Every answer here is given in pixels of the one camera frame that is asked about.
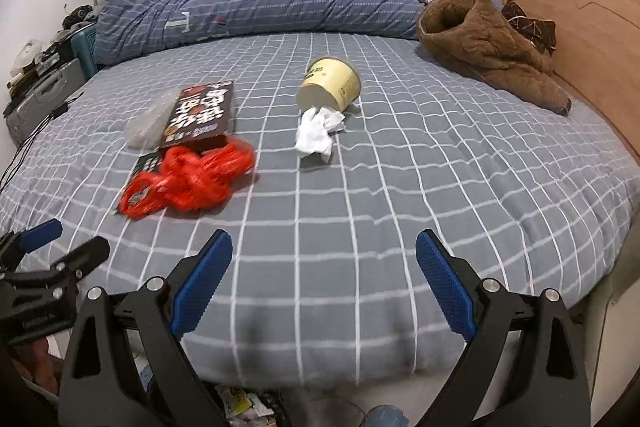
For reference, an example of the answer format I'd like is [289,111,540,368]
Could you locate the white tissue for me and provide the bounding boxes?
[294,106,347,165]

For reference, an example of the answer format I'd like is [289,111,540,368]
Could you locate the person's left hand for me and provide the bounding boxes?
[12,334,63,403]

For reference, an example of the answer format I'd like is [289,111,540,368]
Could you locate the wooden headboard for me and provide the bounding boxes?
[502,0,640,172]

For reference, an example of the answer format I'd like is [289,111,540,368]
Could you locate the white rounded object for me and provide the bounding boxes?
[12,38,46,72]

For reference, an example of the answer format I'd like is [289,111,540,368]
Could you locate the dark brown patterned cloth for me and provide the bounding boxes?
[501,0,557,55]

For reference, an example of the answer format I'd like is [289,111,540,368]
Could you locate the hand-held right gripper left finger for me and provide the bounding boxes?
[57,229,234,427]

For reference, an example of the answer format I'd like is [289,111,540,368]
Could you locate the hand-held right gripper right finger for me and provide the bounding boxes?
[416,229,586,427]

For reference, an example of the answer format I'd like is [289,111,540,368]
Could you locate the grey checked bed sheet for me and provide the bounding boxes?
[0,29,640,388]

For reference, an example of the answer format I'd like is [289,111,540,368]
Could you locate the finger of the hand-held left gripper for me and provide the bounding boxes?
[0,219,64,270]
[47,236,111,295]

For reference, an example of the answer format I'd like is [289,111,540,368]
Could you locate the red plastic bag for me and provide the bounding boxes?
[120,142,257,220]

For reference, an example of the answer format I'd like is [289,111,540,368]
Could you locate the black bundle of items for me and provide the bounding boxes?
[62,4,101,30]

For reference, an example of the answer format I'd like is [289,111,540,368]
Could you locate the brown fleece garment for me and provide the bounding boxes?
[417,0,572,115]

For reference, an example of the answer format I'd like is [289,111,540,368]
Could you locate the light blue object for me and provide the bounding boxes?
[367,404,412,427]

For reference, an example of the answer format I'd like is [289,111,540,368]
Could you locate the black trash bin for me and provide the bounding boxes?
[200,382,436,427]

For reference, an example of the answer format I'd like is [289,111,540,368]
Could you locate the grey suitcase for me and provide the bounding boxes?
[4,57,88,145]

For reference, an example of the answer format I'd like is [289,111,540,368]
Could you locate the yellow paper cup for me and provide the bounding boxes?
[297,57,362,114]

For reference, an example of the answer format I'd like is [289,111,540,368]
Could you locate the blue striped duvet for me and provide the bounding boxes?
[95,0,431,68]

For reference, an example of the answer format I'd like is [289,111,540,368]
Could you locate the yellow snack packet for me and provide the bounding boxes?
[215,386,253,418]

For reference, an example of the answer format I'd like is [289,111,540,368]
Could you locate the black charger with cable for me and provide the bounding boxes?
[0,92,86,195]

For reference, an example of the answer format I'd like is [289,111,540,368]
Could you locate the brown cardboard box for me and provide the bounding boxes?
[159,80,236,154]

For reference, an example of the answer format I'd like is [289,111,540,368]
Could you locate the clear bubble wrap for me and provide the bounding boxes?
[123,89,183,148]

